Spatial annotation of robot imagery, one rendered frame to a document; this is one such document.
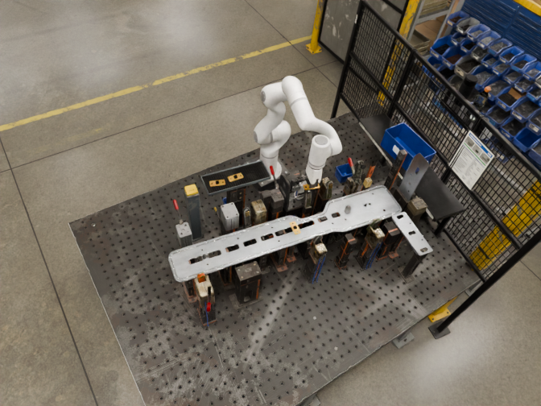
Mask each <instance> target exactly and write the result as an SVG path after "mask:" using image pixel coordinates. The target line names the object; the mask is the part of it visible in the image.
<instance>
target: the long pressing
mask: <svg viewBox="0 0 541 406"><path fill-rule="evenodd" d="M372 193H373V194H374V195H373V194H372ZM369 203H370V205H369ZM365 204H366V206H365ZM347 205H350V206H351V210H350V213H346V212H345V207H346V206H347ZM384 210H385V211H384ZM401 212H402V208H401V206H400V205H399V203H398V202H397V201H396V200H395V199H394V197H393V195H392V194H391V193H390V191H389V190H388V188H387V187H386V186H384V185H379V186H376V187H373V188H368V189H366V190H363V191H360V192H357V193H353V194H349V195H347V196H344V197H340V198H337V199H334V200H331V201H328V202H327V203H326V205H325V207H324V211H323V212H322V213H318V214H315V215H312V216H310V217H306V218H299V217H296V216H293V215H287V216H285V217H280V218H277V219H275V220H272V221H268V222H264V223H262V224H259V225H256V226H251V227H249V228H245V229H243V230H239V231H236V232H233V233H230V234H226V235H222V236H220V237H217V238H212V239H209V240H207V241H204V242H199V243H197V244H194V245H191V246H186V247H184V248H181V249H179V250H175V251H172V252H171V253H170V254H169V256H168V261H169V263H170V266H171V271H172V274H173V276H174V279H175V280H176V281H177V282H180V283H183V282H185V281H188V280H192V279H195V278H197V275H198V274H199V273H201V272H203V273H204V274H205V275H207V274H209V273H212V272H215V271H219V270H221V269H224V268H227V267H231V266H233V265H236V264H239V263H243V262H245V261H248V260H251V259H255V258H257V257H260V256H263V255H267V254H270V253H272V252H275V251H279V250H282V249H284V248H287V247H291V246H294V245H296V244H299V243H302V242H306V241H308V240H311V239H314V237H315V236H316V235H317V234H321V235H322V236H323V235H326V234H330V233H332V232H343V233H344V232H348V231H351V230H355V229H357V228H360V227H363V226H366V225H369V224H370V223H371V222H372V221H373V220H374V219H375V218H380V219H381V220H383V219H386V218H390V217H392V216H393V215H395V214H398V213H401ZM333 213H339V214H340V217H335V218H333V217H332V214H333ZM322 217H326V218H327V219H328V220H327V221H324V222H319V221H318V218H322ZM345 219H346V220H345ZM310 221H313V222H314V225H312V226H308V227H305V228H302V229H299V230H300V231H301V233H300V234H294V232H293V231H292V232H290V233H287V234H283V235H280V236H276V235H275V232H278V231H280V230H285V229H287V228H291V226H290V224H289V223H290V222H296V224H297V225H300V224H303V223H305V222H310ZM332 223H333V224H332ZM271 227H273V228H271ZM268 234H273V236H274V237H273V238H270V239H267V240H265V241H262V240H261V237H262V236H265V235H268ZM237 238H238V239H237ZM252 239H255V240H256V242H257V243H255V244H253V245H249V246H244V244H243V243H244V242H247V241H250V240H252ZM234 245H238V246H239V249H237V250H235V251H230V252H226V249H225V248H227V247H231V246H234ZM214 251H220V252H221V255H218V256H215V257H212V258H209V257H208V254H209V253H212V252H214ZM203 254H206V255H207V259H203V257H202V256H203ZM200 256H201V258H202V259H203V260H202V261H200V262H198V263H193V264H190V263H189V260H190V259H194V258H197V257H200ZM207 264H208V265H207Z"/></svg>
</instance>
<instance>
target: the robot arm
mask: <svg viewBox="0 0 541 406"><path fill-rule="evenodd" d="M260 96H261V100H262V103H263V104H264V105H265V106H266V107H267V108H268V111H267V114H266V116H265V117H264V118H263V119H262V120H261V121H260V122H259V123H258V125H257V126H256V127H255V128H254V141H255V142H256V143H258V144H261V147H260V157H259V160H262V161H263V163H264V164H265V166H266V169H267V170H268V172H269V173H270V176H271V179H270V180H273V179H274V178H273V176H272V175H271V170H270V166H271V165H272V166H273V169H274V171H275V179H276V178H278V177H279V175H280V174H281V171H282V168H281V165H280V164H279V162H278V155H279V148H280V147H281V146H282V145H284V143H285V142H286V141H287V140H288V139H289V137H290V135H291V126H290V125H289V123H288V122H286V121H284V120H283V118H284V115H285V112H286V107H285V105H284V103H283V102H284V101H288V102H289V105H290V107H291V110H292V112H293V114H294V116H295V119H296V121H297V123H298V125H299V128H300V129H301V130H302V131H315V132H318V133H320V134H321V135H316V136H315V137H314V138H313V139H312V145H311V149H310V153H309V157H308V164H307V167H306V173H307V175H308V179H309V180H308V184H310V185H309V188H310V189H313V188H315V187H318V182H319V183H320V180H321V176H322V168H323V167H324V165H325V161H326V159H327V158H328V157H329V156H332V155H336V154H339V153H340V152H341V150H342V146H341V141H340V140H339V138H338V135H337V133H336V132H335V130H334V129H333V128H332V127H331V126H330V125H329V124H327V123H326V122H323V121H321V120H319V119H317V118H315V116H314V114H313V112H312V109H311V106H310V105H309V102H308V99H307V97H306V95H305V92H304V90H303V86H302V84H301V82H300V81H299V80H298V79H297V78H295V77H293V76H288V77H285V78H284V79H283V81H282V82H279V83H275V84H272V85H267V86H265V87H264V88H263V89H262V91H261V95H260Z"/></svg>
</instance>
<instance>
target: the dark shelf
mask: <svg viewBox="0 0 541 406"><path fill-rule="evenodd" d="M358 123H359V124H360V126H361V127H362V129H363V130H364V131H365V133H366V134H367V135H368V136H369V137H370V139H371V140H372V141H373V143H374V144H375V145H376V147H377V148H378V150H379V151H380V152H381V153H382V154H383V155H384V157H385V158H386V160H387V161H388V162H389V164H390V165H391V167H392V163H394V161H395V159H394V158H393V157H392V156H391V155H390V154H389V153H388V152H387V151H386V150H385V149H384V148H383V147H382V146H381V145H380V144H381V141H382V138H383V136H384V134H385V130H386V129H388V128H390V127H393V126H395V124H394V123H393V122H392V121H391V120H390V118H389V117H388V116H387V115H386V113H384V114H378V115H374V116H371V117H368V118H362V119H359V120H358ZM405 173H406V170H405V169H404V168H403V167H401V168H400V170H399V173H398V175H399V177H400V178H401V179H403V177H404V175H405ZM413 195H414V196H415V198H419V197H421V198H422V199H423V201H424V202H425V204H426V205H427V209H426V211H427V213H428V214H429V216H430V217H431V218H432V220H433V221H434V222H437V221H439V220H442V219H445V218H448V217H451V216H453V215H456V214H459V213H462V212H464V211H465V208H464V207H463V206H462V204H461V203H460V202H459V201H458V200H457V199H456V198H455V197H454V195H453V194H452V193H451V192H450V190H449V189H448V188H447V187H446V185H445V184H444V183H443V182H442V180H441V179H440V178H439V177H438V176H437V175H436V174H435V173H434V171H433V170H432V169H431V168H430V166H428V168H427V171H426V172H425V174H424V175H423V178H422V180H421V181H420V182H419V185H418V187H417V189H416V190H415V192H414V194H413Z"/></svg>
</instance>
